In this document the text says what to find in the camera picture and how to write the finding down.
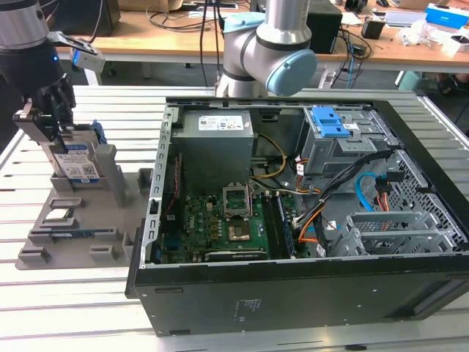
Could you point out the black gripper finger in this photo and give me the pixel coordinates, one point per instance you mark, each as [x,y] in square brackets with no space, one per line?
[62,99]
[36,126]

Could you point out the hard disk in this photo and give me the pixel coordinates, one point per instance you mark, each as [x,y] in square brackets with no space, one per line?
[78,161]

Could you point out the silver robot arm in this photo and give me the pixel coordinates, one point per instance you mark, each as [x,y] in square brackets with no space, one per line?
[278,36]

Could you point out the silver disk bay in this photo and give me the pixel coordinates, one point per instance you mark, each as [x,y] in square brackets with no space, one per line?
[395,234]

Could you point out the silver CPU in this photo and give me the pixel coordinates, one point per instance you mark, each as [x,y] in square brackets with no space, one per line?
[58,215]

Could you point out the grey parts rack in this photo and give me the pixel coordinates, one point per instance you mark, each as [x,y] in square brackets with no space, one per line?
[84,216]

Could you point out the blue RAM stick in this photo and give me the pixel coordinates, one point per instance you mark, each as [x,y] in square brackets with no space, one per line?
[80,232]

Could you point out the wooden desk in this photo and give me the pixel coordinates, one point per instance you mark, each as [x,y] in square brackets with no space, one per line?
[165,40]

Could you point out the black case fan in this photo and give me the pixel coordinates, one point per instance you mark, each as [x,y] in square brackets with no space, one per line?
[172,183]

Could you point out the grey power supply unit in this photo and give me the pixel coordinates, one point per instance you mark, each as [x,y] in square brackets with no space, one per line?
[212,154]

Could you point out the green motherboard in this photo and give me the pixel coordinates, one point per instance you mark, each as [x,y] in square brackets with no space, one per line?
[205,227]

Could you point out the black graphics card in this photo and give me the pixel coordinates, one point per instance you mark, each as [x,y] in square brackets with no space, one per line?
[234,254]

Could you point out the installed RAM stick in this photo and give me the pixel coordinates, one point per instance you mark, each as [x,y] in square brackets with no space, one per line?
[287,227]

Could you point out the blue drive cage latch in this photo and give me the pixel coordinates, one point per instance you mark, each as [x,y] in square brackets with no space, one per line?
[329,122]

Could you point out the black box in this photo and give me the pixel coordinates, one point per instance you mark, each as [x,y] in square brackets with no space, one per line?
[324,31]

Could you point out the grey drive cage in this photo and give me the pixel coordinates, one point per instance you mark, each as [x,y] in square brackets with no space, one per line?
[329,154]

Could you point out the black PC case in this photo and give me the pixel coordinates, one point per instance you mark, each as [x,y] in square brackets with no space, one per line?
[293,293]

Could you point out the small black container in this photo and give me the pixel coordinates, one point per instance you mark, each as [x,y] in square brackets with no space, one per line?
[373,29]

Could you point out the blue white carton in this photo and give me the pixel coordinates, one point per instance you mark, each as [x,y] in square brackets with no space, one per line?
[447,14]

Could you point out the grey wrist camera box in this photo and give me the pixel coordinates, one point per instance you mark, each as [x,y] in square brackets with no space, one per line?
[88,60]

